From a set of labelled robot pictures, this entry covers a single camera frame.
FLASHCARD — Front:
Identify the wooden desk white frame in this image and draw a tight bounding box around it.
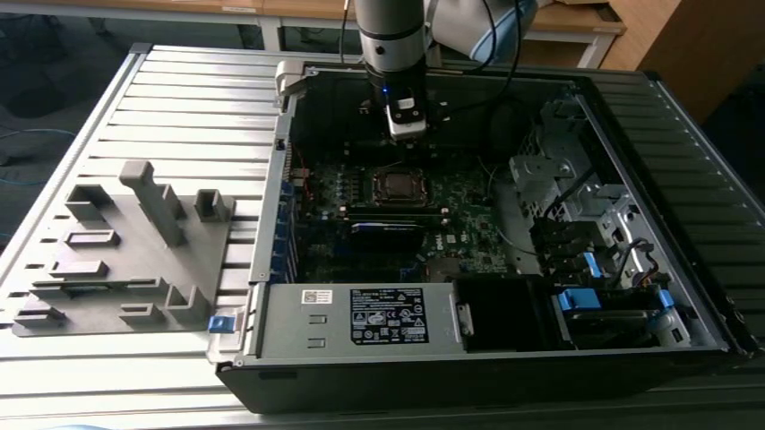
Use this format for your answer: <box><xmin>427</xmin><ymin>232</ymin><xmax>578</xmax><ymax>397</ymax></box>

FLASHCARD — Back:
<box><xmin>0</xmin><ymin>0</ymin><xmax>628</xmax><ymax>69</ymax></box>

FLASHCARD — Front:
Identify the grey power supply unit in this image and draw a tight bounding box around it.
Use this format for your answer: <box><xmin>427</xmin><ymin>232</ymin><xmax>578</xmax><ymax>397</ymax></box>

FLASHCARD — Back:
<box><xmin>242</xmin><ymin>281</ymin><xmax>468</xmax><ymax>359</ymax></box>

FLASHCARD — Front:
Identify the blue cable on floor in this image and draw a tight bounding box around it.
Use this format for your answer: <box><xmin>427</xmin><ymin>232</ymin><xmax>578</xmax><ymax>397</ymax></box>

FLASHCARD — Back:
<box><xmin>0</xmin><ymin>127</ymin><xmax>79</xmax><ymax>189</ymax></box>

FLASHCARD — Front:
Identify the black fan shroud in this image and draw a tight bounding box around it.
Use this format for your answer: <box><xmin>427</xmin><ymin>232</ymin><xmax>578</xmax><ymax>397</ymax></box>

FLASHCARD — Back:
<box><xmin>453</xmin><ymin>275</ymin><xmax>554</xmax><ymax>353</ymax></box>

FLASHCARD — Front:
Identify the black graphics card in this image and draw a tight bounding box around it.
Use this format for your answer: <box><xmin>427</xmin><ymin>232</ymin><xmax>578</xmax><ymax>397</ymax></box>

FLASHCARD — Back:
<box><xmin>349</xmin><ymin>219</ymin><xmax>429</xmax><ymax>272</ymax></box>

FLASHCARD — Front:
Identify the black disk wire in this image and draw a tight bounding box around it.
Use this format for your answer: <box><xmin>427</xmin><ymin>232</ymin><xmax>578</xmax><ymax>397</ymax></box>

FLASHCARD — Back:
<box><xmin>618</xmin><ymin>236</ymin><xmax>653</xmax><ymax>288</ymax></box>

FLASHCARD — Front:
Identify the coloured power wire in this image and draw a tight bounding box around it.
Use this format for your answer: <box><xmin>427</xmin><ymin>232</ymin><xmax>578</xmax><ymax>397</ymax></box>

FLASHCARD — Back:
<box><xmin>633</xmin><ymin>268</ymin><xmax>670</xmax><ymax>290</ymax></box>

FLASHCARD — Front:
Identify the grey case handle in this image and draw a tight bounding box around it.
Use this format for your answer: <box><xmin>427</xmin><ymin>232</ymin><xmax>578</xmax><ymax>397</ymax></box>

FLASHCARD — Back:
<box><xmin>274</xmin><ymin>60</ymin><xmax>307</xmax><ymax>108</ymax></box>

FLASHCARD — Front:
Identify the wooden cabinet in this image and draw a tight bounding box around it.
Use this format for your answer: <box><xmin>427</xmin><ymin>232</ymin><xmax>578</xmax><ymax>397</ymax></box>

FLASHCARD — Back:
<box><xmin>600</xmin><ymin>0</ymin><xmax>765</xmax><ymax>122</ymax></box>

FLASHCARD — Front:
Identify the hard disk in blue carrier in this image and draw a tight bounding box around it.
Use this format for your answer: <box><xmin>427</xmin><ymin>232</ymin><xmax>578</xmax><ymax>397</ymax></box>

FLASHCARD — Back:
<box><xmin>553</xmin><ymin>286</ymin><xmax>674</xmax><ymax>350</ymax></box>

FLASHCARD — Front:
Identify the silver metal drive cage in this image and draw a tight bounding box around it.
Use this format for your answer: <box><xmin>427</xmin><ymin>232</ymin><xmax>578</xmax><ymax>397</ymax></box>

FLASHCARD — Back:
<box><xmin>508</xmin><ymin>84</ymin><xmax>689</xmax><ymax>288</ymax></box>

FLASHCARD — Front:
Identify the black open PC case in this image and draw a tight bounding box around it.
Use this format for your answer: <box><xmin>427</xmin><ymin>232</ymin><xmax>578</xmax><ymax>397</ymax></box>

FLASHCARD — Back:
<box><xmin>206</xmin><ymin>60</ymin><xmax>764</xmax><ymax>416</ymax></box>

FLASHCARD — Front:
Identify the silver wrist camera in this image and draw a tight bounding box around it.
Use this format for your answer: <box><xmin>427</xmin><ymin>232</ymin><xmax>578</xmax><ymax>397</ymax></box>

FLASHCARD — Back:
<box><xmin>385</xmin><ymin>96</ymin><xmax>431</xmax><ymax>142</ymax></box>

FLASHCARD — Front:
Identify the RAM slot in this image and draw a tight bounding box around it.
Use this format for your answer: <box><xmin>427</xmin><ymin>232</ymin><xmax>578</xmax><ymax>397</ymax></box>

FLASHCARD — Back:
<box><xmin>349</xmin><ymin>203</ymin><xmax>441</xmax><ymax>213</ymax></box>
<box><xmin>349</xmin><ymin>211</ymin><xmax>444</xmax><ymax>221</ymax></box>

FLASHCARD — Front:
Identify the grey parts rack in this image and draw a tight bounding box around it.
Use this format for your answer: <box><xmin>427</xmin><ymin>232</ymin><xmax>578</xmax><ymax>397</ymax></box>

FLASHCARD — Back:
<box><xmin>10</xmin><ymin>159</ymin><xmax>238</xmax><ymax>338</ymax></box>

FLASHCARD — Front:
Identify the brown chipset heatsink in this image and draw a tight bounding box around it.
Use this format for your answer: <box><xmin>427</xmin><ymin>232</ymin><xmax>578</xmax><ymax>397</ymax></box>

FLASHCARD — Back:
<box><xmin>427</xmin><ymin>257</ymin><xmax>462</xmax><ymax>277</ymax></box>

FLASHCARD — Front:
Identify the green motherboard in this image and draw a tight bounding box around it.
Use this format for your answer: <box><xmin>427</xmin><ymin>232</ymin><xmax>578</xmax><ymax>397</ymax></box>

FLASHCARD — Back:
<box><xmin>290</xmin><ymin>147</ymin><xmax>540</xmax><ymax>283</ymax></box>

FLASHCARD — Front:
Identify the metal socket cover frame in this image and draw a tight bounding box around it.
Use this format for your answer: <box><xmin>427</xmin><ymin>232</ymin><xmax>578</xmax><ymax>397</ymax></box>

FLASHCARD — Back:
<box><xmin>371</xmin><ymin>168</ymin><xmax>434</xmax><ymax>205</ymax></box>

